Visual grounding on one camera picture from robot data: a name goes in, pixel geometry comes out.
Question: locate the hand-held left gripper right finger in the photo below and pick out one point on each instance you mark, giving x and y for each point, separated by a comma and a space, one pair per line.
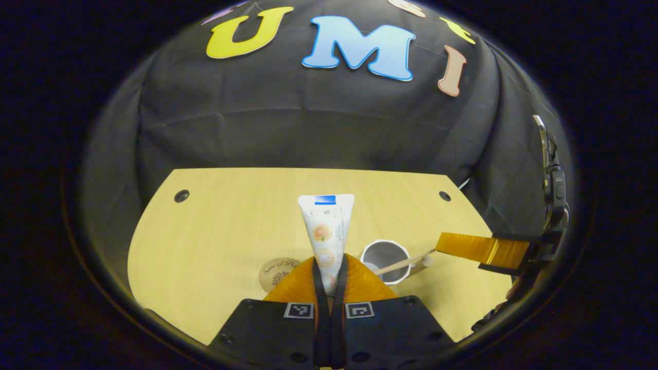
336, 329

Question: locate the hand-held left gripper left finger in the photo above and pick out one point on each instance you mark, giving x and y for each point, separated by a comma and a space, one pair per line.
320, 329

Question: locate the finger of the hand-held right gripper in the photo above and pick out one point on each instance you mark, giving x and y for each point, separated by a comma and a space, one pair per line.
483, 249

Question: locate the round wooden coaster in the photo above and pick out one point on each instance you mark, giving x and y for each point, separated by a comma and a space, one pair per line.
275, 275

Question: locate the white toothpaste tube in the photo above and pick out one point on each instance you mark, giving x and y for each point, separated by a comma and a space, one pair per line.
326, 226

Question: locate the black backdrop cloth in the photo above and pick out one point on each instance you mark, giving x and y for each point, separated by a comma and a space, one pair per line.
308, 118

